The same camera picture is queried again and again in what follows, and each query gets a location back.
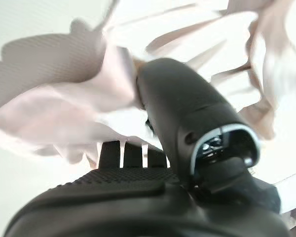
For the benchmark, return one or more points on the cream beige garment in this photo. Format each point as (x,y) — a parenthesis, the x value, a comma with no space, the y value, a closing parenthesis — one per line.
(64,108)

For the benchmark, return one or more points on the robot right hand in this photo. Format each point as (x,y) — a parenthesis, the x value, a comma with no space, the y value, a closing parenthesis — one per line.
(182,98)

